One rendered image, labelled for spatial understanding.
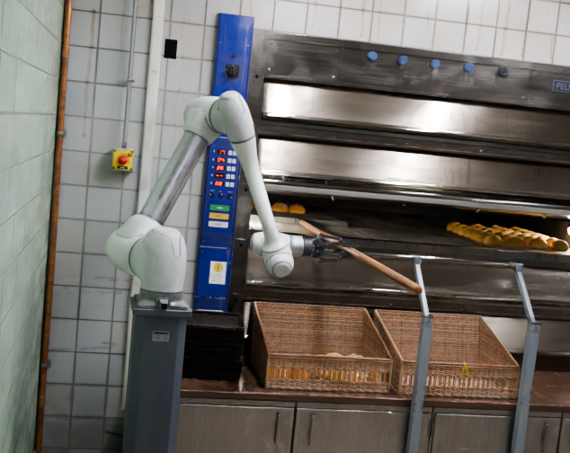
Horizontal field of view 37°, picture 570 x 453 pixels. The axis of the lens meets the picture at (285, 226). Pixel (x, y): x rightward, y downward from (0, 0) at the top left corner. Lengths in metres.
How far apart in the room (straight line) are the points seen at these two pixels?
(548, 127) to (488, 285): 0.83
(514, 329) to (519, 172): 0.79
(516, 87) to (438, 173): 0.57
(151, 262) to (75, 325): 1.09
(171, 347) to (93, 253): 1.03
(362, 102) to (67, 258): 1.53
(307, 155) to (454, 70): 0.82
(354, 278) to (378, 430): 0.77
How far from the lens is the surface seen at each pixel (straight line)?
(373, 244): 4.12
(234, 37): 3.93
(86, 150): 3.92
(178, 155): 3.28
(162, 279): 3.01
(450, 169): 4.21
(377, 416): 3.74
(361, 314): 4.14
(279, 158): 3.97
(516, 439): 3.94
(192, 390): 3.55
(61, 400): 4.14
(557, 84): 4.43
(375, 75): 4.09
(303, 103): 3.99
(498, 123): 4.28
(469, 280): 4.31
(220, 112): 3.23
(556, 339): 4.57
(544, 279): 4.49
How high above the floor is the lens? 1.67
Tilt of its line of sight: 6 degrees down
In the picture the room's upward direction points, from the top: 6 degrees clockwise
